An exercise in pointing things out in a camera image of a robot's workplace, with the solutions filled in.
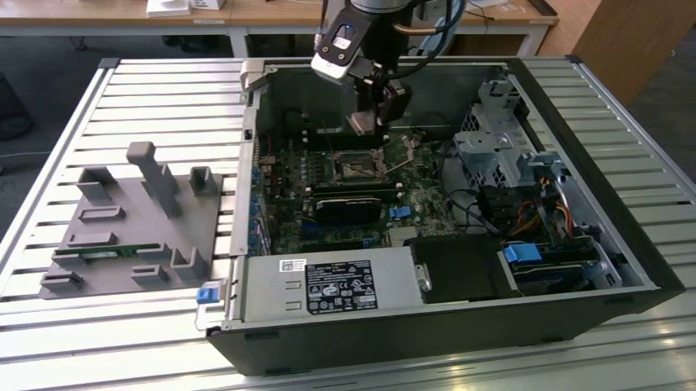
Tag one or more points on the silver perforated drive cage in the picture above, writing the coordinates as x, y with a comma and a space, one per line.
491, 110

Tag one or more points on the green RAM stick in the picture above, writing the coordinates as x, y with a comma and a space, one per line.
127, 249

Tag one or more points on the silver finned heat sink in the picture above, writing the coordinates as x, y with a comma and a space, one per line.
402, 237

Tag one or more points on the blue case latch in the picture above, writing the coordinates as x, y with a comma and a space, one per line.
206, 295

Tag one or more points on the silver power supply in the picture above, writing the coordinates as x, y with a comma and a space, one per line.
271, 285

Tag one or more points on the CPU socket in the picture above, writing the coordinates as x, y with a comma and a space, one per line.
355, 169

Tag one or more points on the green motherboard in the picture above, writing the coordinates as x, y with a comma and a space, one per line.
423, 195

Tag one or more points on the black PC case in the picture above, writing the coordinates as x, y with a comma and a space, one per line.
381, 338

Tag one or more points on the grey parts rack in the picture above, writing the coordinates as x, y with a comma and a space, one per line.
136, 228

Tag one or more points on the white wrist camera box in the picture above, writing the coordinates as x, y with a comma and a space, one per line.
336, 53

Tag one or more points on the silver CPU plate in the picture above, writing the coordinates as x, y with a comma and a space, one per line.
363, 124

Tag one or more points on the pale blue teach pendant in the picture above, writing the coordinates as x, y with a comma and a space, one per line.
431, 44

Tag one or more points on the blue disk carrier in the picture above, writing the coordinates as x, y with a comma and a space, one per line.
521, 252

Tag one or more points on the wooden cabinet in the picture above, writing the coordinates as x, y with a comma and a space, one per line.
625, 40

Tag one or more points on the black graphics card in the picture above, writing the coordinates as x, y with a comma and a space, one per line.
347, 213

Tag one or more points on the wooden desk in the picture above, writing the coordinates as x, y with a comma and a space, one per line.
81, 18

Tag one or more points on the silver metal bracket plate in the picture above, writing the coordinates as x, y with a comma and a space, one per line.
481, 148

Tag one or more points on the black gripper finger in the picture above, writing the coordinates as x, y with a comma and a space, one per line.
366, 99
395, 102

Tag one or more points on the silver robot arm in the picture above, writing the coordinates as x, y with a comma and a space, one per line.
381, 3

